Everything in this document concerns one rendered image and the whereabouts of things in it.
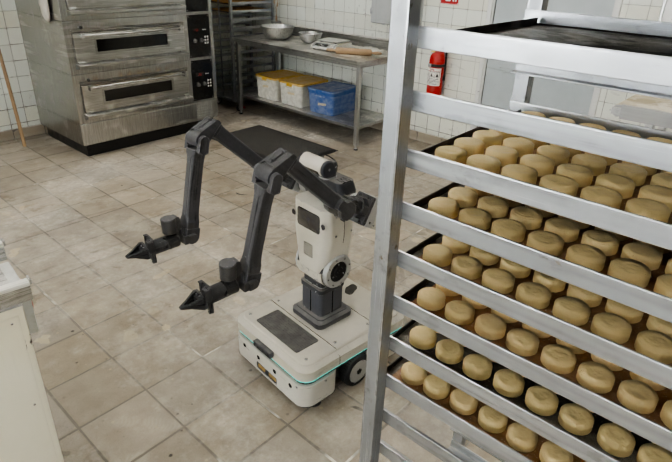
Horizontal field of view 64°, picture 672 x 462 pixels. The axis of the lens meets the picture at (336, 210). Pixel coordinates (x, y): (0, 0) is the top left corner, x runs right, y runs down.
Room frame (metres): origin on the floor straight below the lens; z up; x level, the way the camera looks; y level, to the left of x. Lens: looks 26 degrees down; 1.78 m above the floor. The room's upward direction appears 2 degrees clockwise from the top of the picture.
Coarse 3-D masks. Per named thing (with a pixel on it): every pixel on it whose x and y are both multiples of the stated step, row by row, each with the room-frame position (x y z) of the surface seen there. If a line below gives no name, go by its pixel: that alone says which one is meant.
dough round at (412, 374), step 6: (402, 366) 0.82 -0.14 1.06; (408, 366) 0.82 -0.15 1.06; (414, 366) 0.82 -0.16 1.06; (402, 372) 0.80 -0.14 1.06; (408, 372) 0.80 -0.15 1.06; (414, 372) 0.80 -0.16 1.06; (420, 372) 0.80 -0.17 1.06; (426, 372) 0.80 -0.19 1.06; (402, 378) 0.80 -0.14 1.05; (408, 378) 0.79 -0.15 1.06; (414, 378) 0.79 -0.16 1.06; (420, 378) 0.79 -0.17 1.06; (414, 384) 0.78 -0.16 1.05; (420, 384) 0.79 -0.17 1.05
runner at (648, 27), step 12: (528, 12) 1.12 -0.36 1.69; (540, 12) 1.10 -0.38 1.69; (552, 12) 1.09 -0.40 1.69; (564, 24) 1.07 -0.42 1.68; (576, 24) 1.06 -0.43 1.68; (588, 24) 1.04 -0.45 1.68; (600, 24) 1.03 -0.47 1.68; (612, 24) 1.02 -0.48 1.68; (624, 24) 1.00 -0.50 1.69; (636, 24) 0.99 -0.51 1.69; (648, 24) 0.98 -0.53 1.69; (660, 24) 0.97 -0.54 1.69
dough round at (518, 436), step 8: (512, 424) 0.68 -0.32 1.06; (520, 424) 0.68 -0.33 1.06; (512, 432) 0.66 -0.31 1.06; (520, 432) 0.66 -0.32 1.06; (528, 432) 0.66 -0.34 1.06; (512, 440) 0.65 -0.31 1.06; (520, 440) 0.65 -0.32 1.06; (528, 440) 0.65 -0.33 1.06; (536, 440) 0.65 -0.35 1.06; (520, 448) 0.64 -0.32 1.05; (528, 448) 0.64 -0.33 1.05
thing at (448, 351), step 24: (432, 336) 0.80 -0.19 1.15; (456, 360) 0.75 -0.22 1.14; (480, 360) 0.74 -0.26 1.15; (504, 384) 0.68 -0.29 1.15; (552, 408) 0.63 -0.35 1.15; (576, 408) 0.63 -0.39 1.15; (576, 432) 0.60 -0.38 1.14; (600, 432) 0.59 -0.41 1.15; (624, 432) 0.59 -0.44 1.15; (624, 456) 0.56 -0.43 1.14; (648, 456) 0.55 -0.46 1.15
